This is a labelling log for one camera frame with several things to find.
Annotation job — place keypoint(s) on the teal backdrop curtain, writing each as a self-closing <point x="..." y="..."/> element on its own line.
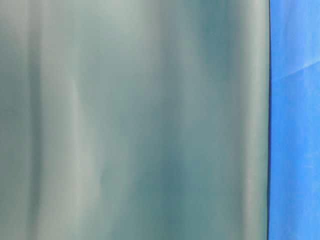
<point x="134" y="119"/>

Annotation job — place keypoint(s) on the blue table cloth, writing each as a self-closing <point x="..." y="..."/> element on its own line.
<point x="294" y="182"/>

